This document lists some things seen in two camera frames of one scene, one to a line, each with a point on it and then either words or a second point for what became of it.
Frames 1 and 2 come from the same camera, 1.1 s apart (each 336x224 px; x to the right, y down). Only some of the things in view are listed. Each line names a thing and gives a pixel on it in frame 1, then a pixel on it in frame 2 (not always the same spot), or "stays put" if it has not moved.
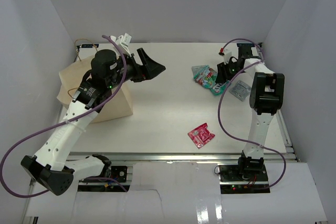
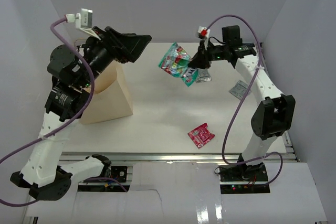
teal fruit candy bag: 203,74 to 176,61
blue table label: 245,44 stays put
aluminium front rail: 183,157 stays put
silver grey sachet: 241,90 stays put
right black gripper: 222,72 to 201,60
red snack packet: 200,135 stays put
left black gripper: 142,72 to 128,47
